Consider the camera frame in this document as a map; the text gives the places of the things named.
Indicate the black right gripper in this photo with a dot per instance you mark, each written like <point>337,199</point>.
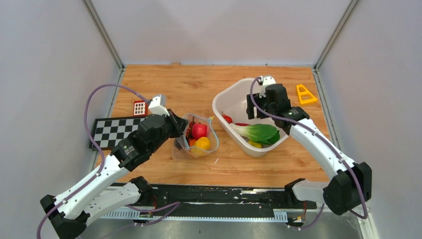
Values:
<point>249,110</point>

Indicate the yellow toy mango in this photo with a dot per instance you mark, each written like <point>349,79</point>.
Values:
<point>201,147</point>

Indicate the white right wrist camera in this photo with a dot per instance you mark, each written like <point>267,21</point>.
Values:
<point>263,82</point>

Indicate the red toy apple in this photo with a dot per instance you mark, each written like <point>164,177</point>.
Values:
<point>199,130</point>

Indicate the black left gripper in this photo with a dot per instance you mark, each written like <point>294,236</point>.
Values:
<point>179,123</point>

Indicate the yellow toy frame block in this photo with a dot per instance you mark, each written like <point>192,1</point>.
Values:
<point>304,95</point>

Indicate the yellow toy lemon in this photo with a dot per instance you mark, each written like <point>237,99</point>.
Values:
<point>255,144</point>

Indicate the green toy bok choy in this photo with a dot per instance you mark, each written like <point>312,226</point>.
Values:
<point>261,133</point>

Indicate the black white checkerboard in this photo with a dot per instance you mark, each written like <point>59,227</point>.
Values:
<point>108,132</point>

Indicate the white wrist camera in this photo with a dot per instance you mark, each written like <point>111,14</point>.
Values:
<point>263,82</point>
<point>157,105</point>

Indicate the orange toy pumpkin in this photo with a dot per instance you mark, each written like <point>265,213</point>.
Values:
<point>191,142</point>

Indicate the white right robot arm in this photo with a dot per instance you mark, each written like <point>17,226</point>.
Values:
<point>350,183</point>

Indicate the white plastic basket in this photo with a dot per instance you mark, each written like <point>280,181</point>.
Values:
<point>232,102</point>

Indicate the small red toy tomato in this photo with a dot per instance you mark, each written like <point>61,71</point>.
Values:
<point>227,118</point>

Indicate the red toy window block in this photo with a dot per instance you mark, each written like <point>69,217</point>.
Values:
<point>140,108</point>

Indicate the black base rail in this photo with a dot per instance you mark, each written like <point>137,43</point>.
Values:
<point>220,203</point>

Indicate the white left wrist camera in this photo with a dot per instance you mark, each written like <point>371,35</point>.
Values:
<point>157,105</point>

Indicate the clear zip top bag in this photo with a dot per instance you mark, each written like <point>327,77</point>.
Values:
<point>181,150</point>

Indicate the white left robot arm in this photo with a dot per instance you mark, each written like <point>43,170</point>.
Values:
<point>73,210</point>

